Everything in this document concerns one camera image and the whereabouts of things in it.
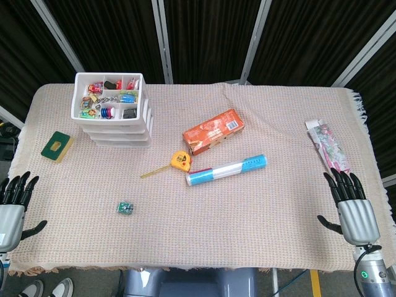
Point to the clear plastic drawer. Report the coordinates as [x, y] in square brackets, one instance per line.
[119, 136]

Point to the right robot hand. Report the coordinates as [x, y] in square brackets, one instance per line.
[359, 221]

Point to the white organizer trays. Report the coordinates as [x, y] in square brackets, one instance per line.
[106, 120]

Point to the small green circuit board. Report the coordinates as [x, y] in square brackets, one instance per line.
[124, 208]

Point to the small red item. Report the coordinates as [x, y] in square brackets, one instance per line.
[119, 84]

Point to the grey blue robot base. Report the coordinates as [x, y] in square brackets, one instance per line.
[185, 284]

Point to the yellow tape measure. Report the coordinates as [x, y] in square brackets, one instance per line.
[181, 161]

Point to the blue white cling film roll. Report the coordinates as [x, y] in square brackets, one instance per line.
[226, 170]

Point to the white table leg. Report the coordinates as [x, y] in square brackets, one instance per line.
[275, 283]

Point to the black binder clip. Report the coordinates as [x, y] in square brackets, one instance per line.
[130, 113]

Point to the beige woven tablecloth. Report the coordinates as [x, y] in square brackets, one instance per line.
[216, 222]

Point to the green yellow sponge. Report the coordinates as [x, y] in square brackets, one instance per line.
[57, 145]

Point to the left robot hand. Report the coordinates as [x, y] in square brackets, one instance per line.
[12, 222]

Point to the blue green small packet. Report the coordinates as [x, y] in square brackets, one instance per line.
[127, 98]

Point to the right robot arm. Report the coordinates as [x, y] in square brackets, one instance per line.
[372, 275]

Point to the metal binder clips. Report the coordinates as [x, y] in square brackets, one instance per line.
[108, 99]

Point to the white metal partition post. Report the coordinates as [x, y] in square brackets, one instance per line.
[256, 40]
[54, 31]
[163, 40]
[365, 55]
[390, 182]
[10, 119]

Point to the floral printed packet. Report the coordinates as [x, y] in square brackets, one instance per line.
[328, 145]

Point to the orange biscuit box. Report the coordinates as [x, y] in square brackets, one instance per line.
[210, 131]

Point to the red white small packet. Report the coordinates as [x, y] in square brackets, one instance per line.
[132, 83]

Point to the small black block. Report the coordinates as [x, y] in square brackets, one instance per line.
[109, 84]

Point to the grey white sneaker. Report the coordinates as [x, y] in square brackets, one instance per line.
[62, 287]
[31, 289]

